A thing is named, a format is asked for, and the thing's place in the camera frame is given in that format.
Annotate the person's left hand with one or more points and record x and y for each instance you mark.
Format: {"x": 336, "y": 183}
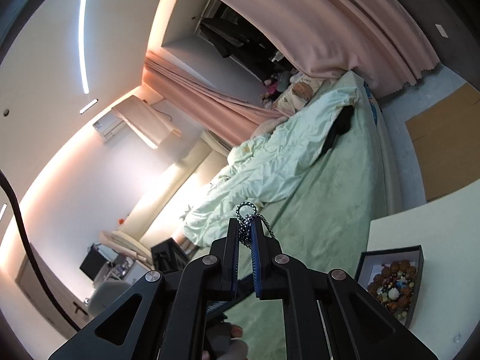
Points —
{"x": 228, "y": 341}

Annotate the black garment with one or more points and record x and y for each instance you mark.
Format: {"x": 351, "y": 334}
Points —
{"x": 339, "y": 127}

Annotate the hanging dark clothes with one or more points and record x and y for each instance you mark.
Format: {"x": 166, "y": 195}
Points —
{"x": 232, "y": 33}

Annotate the wide pink curtain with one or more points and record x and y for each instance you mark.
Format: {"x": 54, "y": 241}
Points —
{"x": 318, "y": 18}

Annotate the grey chair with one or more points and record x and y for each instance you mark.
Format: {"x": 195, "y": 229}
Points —
{"x": 108, "y": 296}

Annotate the short ceiling light strip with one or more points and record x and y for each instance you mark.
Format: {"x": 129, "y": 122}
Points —
{"x": 89, "y": 105}

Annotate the white air conditioner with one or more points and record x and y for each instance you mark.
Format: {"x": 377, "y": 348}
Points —
{"x": 108, "y": 127}

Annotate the black monitor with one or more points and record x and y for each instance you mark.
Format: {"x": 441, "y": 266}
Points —
{"x": 92, "y": 264}

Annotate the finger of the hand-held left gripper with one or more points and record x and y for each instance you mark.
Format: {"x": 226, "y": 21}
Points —
{"x": 215, "y": 306}

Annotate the light green duvet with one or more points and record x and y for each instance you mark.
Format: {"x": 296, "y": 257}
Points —
{"x": 285, "y": 157}

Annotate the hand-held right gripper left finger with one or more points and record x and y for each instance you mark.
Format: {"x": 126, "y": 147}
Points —
{"x": 234, "y": 262}

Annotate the long ceiling light strip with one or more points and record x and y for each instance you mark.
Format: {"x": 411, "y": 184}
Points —
{"x": 84, "y": 45}

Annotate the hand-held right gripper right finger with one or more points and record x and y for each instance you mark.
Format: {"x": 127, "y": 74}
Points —
{"x": 257, "y": 262}

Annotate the black jewelry box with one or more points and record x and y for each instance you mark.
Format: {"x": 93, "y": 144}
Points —
{"x": 417, "y": 270}

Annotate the beige padded headboard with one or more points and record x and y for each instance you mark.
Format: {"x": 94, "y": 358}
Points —
{"x": 180, "y": 187}

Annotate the flat cardboard sheet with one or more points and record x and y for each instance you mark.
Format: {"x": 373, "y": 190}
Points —
{"x": 446, "y": 138}

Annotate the white wall socket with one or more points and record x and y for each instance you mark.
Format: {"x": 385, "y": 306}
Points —
{"x": 441, "y": 30}

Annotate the bed with green sheet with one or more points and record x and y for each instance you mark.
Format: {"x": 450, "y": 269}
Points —
{"x": 337, "y": 210}

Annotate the printed pillow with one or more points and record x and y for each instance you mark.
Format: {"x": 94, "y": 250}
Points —
{"x": 300, "y": 93}

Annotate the narrow pink curtain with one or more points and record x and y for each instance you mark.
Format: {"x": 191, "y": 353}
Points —
{"x": 202, "y": 93}

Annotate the pile of plush toys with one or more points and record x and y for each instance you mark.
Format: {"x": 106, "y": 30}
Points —
{"x": 273, "y": 86}

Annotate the beige air deflector board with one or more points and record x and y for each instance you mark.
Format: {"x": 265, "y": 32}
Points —
{"x": 146, "y": 120}

